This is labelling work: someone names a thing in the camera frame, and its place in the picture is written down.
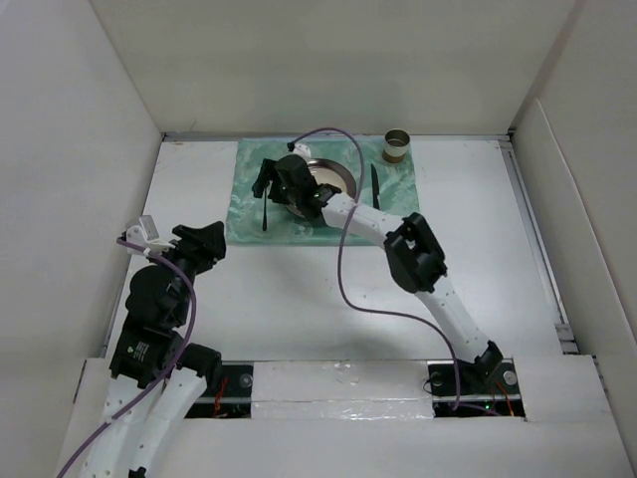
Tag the green patterned cloth placemat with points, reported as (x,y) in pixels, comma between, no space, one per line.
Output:
(398,195)

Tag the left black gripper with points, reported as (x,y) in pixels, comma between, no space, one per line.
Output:
(204,244)

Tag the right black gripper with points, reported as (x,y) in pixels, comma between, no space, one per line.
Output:
(268,171)

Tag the round plate with dark rim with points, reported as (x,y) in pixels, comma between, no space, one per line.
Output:
(333,180)

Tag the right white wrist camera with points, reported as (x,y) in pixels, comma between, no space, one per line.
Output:
(300,149)

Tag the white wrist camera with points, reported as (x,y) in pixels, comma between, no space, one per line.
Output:
(141,237)
(300,149)

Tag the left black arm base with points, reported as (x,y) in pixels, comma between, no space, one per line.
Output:
(231,399)

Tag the black handled table knife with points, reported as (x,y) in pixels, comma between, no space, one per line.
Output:
(375,187)

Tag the metal cup with white band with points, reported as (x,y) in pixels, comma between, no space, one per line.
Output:
(396,144)

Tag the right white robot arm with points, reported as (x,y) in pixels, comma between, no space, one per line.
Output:
(415,258)

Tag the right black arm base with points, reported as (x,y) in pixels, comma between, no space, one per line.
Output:
(501,396)

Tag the aluminium table edge rail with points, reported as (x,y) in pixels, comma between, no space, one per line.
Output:
(550,289)

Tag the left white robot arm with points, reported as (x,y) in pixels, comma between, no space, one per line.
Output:
(155,373)

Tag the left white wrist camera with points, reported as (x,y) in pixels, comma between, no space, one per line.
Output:
(141,237)

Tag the black metal fork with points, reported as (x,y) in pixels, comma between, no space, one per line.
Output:
(265,209)

